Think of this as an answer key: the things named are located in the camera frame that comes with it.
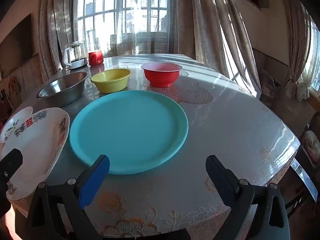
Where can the glass electric kettle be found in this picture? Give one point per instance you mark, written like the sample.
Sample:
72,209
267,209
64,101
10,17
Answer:
75,55

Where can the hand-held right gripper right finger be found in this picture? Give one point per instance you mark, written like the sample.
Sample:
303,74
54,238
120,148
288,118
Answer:
220,182

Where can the beige patterned curtain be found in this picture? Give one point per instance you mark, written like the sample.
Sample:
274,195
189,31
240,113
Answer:
55,30
212,30

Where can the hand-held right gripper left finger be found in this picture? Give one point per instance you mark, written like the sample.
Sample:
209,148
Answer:
92,182

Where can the tied beige curtain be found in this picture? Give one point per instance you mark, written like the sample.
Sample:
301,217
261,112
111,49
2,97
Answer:
295,55

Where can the stainless steel bowl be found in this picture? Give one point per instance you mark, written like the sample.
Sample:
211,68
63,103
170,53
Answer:
62,90

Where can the red plastic bowl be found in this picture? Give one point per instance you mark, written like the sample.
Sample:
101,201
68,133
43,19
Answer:
162,78

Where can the yellow plastic bowl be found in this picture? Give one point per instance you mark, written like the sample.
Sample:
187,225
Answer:
112,85

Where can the wooden folding chair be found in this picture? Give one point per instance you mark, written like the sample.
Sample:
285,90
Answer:
13,90

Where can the red mug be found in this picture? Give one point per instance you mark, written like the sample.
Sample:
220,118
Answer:
96,58

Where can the teal plastic plate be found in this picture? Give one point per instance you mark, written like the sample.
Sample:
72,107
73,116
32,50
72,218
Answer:
130,132

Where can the dark wooden dining chair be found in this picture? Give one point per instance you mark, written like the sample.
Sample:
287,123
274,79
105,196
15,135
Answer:
310,140

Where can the small white patterned bowl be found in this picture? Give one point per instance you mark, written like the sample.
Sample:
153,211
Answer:
15,122

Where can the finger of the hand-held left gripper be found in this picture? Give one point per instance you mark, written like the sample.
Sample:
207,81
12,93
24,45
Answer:
3,200
11,162

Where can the wall television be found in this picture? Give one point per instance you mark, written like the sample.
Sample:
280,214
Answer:
15,50

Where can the white floral patterned plate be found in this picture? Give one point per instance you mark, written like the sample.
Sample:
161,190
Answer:
37,150

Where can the large barred window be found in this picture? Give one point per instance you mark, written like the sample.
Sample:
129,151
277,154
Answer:
100,2

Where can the side window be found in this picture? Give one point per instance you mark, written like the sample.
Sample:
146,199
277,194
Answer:
313,55

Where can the sheer white curtain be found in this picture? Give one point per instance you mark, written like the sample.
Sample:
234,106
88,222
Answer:
150,42

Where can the grey sack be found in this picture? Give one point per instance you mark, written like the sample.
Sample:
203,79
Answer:
270,87

